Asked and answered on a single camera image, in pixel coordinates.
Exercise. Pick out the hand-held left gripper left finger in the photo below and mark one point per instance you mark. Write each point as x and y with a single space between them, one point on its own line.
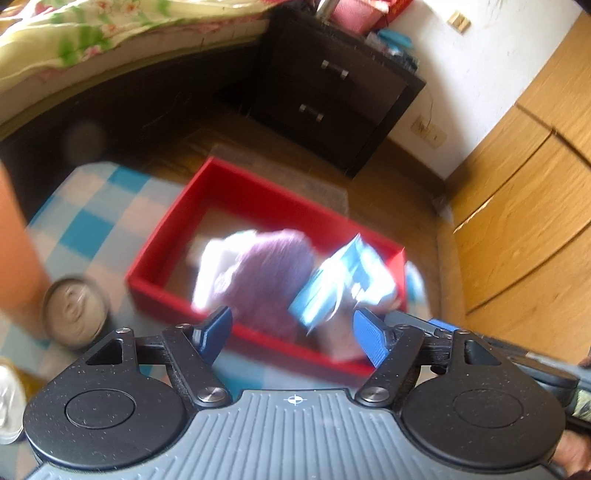
217 327

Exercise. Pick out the red bag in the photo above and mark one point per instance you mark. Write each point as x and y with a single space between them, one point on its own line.
397 7

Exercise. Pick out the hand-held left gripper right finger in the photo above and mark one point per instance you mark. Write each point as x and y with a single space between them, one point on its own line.
369 337

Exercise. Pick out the blue checkered tablecloth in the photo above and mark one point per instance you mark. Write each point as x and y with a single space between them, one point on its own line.
92 207

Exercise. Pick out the dark green drink can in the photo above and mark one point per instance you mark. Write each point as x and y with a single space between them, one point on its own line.
76 311

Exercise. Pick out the red box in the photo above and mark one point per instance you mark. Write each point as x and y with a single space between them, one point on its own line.
157 286

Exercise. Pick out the orange ribbed bottle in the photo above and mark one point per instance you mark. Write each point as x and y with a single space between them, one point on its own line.
18 249

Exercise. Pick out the person's right hand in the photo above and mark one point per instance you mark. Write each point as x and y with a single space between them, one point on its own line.
575 457

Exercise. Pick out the wooden wardrobe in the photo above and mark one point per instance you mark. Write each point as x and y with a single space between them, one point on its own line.
521 207

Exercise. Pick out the dark wooden nightstand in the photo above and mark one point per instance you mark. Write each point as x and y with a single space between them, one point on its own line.
332 97

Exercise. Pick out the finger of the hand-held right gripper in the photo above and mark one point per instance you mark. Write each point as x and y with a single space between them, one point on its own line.
441 325

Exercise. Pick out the pink basket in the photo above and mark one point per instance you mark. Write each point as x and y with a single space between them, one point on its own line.
353 14

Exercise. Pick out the bed with floral blanket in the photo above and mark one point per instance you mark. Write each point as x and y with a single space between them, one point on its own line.
92 32

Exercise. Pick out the dark clutter on nightstand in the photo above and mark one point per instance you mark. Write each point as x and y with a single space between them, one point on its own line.
406 59

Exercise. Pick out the dark wooden bed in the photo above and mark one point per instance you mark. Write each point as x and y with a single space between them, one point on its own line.
115 106

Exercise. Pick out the wall socket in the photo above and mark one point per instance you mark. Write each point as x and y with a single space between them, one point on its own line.
429 131

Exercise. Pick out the white plastic bag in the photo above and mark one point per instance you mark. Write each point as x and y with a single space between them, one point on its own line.
9 401

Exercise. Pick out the steel thermos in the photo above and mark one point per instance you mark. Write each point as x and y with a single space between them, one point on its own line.
325 7

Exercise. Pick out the purple cloth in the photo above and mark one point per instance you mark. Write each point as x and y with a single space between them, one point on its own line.
268 272

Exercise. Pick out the blue white packet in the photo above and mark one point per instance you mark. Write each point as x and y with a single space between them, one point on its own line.
341 277

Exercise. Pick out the wall light switch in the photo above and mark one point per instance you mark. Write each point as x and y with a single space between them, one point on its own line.
459 22

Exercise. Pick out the blue plastic container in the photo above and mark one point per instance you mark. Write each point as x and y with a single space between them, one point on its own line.
395 39

